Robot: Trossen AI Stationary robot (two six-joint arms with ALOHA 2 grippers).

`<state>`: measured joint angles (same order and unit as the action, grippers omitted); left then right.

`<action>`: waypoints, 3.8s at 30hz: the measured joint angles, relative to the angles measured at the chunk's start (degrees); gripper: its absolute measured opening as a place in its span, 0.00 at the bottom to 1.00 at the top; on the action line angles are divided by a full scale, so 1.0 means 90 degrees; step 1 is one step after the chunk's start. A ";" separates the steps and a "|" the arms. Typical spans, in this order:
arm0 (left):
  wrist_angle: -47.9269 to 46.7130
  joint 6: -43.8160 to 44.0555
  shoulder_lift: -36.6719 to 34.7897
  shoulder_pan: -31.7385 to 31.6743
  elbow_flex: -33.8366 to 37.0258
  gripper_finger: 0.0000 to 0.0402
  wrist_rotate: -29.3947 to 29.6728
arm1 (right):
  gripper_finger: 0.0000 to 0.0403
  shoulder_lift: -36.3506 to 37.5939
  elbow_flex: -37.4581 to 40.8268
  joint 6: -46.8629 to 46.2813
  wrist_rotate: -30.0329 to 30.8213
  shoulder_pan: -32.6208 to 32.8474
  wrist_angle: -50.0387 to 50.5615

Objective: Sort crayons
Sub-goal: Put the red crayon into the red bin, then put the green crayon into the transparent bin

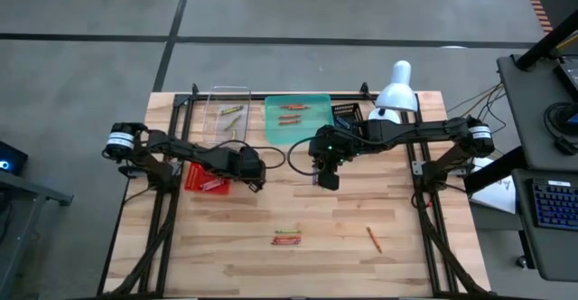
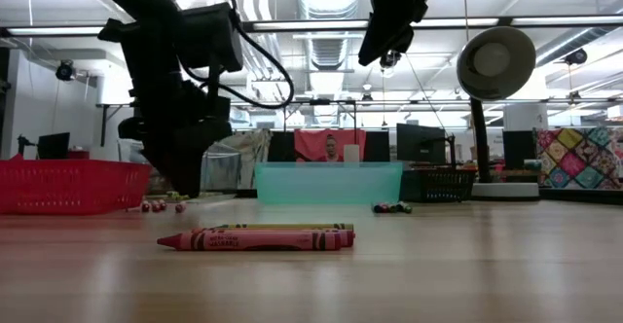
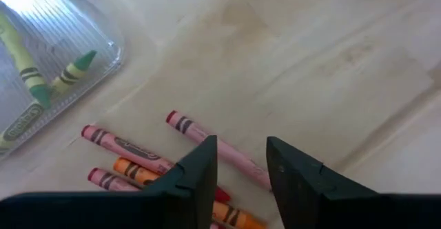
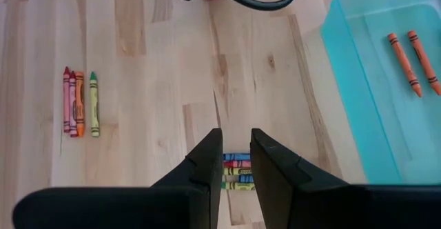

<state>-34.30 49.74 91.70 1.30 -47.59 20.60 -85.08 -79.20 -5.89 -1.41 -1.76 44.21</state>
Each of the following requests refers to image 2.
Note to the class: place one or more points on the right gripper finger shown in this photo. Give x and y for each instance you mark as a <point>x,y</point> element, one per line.
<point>384,38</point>

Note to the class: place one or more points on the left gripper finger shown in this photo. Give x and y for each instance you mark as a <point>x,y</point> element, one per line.
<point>185,167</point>

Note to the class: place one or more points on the green crayon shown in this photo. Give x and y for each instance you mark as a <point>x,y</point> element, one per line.
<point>406,208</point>
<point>292,226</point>
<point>393,208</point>
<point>177,196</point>

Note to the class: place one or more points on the purple crayon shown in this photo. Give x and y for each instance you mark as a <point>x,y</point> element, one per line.
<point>376,208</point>

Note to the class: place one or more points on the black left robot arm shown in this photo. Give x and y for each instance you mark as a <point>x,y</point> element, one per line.
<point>146,2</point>

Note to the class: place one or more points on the floral patterned cloth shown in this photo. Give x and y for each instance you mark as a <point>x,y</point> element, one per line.
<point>253,153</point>

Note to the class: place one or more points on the black partition panel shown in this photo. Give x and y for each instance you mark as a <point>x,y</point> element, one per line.
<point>377,145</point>
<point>283,146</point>

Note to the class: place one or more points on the black ceiling spotlight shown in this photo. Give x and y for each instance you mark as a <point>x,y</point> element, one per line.
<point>65,70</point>
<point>576,56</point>

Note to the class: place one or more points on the white desk lamp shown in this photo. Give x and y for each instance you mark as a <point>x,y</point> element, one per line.
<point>496,60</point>

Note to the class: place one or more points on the red plastic basket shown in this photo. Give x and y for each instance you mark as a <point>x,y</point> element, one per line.
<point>73,187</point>

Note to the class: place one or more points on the person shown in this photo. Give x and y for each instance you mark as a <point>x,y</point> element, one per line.
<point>331,149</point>

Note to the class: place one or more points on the red cloth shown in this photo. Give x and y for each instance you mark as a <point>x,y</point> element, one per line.
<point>306,143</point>

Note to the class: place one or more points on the teal plastic bin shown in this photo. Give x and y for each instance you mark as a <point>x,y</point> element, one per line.
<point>328,184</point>

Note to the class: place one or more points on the black overhead light bar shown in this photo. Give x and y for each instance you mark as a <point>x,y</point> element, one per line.
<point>48,30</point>

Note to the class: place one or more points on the black plastic basket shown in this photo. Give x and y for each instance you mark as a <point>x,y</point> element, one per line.
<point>438,187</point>

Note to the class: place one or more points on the colourful patchwork quilt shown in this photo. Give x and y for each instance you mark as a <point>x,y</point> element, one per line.
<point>579,157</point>

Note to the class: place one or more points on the black hanging camera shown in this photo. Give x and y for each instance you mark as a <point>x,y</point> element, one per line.
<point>389,60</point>

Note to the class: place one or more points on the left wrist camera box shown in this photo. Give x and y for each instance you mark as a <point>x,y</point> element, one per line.
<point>214,106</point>

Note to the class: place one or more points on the black metal table frame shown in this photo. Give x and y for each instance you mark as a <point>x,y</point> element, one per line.
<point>103,123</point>

